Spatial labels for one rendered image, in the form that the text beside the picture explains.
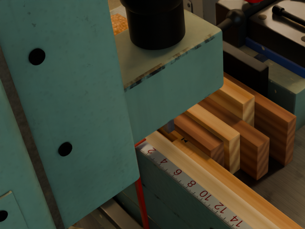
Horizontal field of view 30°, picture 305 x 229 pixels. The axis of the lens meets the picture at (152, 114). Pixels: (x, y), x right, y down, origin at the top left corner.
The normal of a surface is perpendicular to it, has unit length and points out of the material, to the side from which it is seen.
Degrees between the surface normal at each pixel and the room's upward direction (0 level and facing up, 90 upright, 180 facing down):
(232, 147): 90
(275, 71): 0
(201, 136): 0
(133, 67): 0
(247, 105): 90
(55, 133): 90
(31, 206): 90
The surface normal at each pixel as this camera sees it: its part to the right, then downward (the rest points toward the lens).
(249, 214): -0.11, -0.73
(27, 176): 0.81, 0.34
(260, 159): 0.63, 0.48
